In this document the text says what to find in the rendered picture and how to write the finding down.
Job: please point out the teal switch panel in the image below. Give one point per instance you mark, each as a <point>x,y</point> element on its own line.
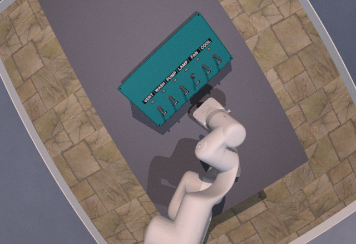
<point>176,71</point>

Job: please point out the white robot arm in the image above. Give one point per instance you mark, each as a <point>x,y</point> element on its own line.
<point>191,205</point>

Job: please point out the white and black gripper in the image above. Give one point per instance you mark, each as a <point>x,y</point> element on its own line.
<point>203,110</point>

